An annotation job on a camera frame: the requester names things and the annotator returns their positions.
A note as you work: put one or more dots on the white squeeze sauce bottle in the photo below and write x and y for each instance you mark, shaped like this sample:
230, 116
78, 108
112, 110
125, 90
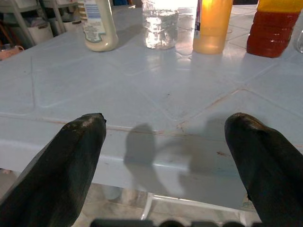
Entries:
100, 28

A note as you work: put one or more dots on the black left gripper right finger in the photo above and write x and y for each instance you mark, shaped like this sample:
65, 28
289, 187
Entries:
267, 170

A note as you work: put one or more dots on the orange juice bottle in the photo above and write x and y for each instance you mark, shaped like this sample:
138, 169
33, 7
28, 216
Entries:
211, 30

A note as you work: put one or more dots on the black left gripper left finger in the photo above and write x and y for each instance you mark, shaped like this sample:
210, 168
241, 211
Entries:
54, 179

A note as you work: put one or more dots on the white shelf rack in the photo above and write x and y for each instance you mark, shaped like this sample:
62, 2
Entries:
23, 24

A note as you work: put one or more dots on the white storage bucket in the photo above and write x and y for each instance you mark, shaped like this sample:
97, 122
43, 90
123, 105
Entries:
72, 26
42, 34

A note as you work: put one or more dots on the red-brown liquid bottle yellow label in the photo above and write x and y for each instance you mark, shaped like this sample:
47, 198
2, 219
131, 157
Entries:
272, 33

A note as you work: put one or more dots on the pink basket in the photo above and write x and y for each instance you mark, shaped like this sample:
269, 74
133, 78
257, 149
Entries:
9, 53

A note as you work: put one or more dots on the clear drinking glass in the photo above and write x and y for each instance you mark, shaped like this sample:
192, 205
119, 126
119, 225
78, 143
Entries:
300, 42

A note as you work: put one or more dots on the white plastic table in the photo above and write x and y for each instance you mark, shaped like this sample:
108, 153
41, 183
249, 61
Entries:
151, 89

